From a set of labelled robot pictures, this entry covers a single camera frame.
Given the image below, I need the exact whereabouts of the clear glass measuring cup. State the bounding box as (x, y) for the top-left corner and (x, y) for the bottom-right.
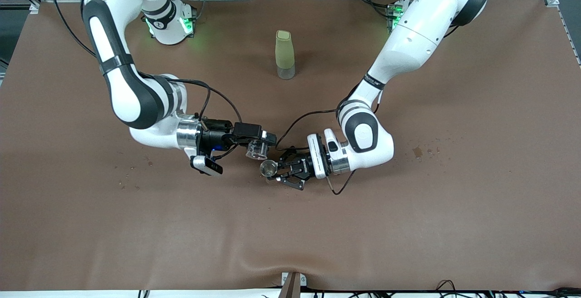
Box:
(246, 139), (269, 160)

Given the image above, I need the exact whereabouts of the metal double jigger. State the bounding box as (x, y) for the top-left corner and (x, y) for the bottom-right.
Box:
(259, 159), (278, 178)

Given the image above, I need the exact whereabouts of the green sleeved shaker bottle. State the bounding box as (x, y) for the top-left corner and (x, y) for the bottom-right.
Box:
(275, 30), (296, 80)

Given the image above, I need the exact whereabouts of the brown table mat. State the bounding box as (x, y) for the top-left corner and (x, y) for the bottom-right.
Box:
(0, 0), (581, 292)

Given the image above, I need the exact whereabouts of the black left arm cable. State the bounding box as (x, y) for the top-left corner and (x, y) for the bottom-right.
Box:
(276, 87), (386, 195)

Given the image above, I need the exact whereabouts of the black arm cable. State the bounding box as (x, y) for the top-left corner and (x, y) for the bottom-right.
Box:
(48, 0), (243, 160)
(276, 87), (386, 195)

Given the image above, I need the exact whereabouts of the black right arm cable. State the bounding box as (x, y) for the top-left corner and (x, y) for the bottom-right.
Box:
(48, 0), (243, 160)

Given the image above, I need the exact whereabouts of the aluminium camera post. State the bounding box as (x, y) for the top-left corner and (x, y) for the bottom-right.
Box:
(278, 272), (308, 298)

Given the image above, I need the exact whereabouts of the black cable bundle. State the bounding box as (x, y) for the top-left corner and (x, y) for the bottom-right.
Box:
(313, 280), (581, 298)

